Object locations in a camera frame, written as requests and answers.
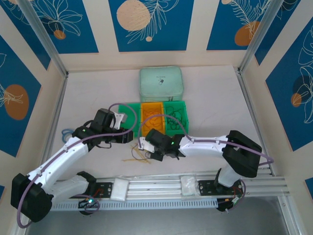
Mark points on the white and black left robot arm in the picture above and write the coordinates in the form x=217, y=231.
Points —
x=56, y=156

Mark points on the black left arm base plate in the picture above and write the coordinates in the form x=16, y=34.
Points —
x=105, y=189

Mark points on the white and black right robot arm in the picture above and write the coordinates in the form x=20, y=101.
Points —
x=207, y=147

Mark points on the green plastic bin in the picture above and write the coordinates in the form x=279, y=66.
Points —
x=129, y=117
x=182, y=107

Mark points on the white metal bracket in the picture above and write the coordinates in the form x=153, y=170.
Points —
x=145, y=145

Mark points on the right controller board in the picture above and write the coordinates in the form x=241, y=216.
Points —
x=232, y=203

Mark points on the aluminium side rail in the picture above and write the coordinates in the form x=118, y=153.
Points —
x=244, y=93
x=62, y=98

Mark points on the aluminium corner post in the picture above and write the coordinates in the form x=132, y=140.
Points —
x=46, y=41
x=259, y=34

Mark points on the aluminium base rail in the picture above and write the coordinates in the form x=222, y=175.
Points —
x=156, y=188

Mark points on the controller board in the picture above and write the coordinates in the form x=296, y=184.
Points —
x=232, y=203
x=88, y=203

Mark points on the white foam pad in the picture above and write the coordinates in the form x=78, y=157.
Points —
x=119, y=189

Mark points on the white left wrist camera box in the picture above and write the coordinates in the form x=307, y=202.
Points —
x=119, y=120

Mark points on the left controller board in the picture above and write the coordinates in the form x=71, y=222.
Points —
x=88, y=203

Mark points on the orange plastic bin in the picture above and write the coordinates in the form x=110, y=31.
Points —
x=146, y=107

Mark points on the clear plastic bag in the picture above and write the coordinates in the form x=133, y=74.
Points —
x=190, y=186

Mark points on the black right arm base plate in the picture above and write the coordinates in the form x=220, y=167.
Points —
x=207, y=188

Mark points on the mint green zip pouch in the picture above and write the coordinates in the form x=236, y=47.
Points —
x=161, y=83

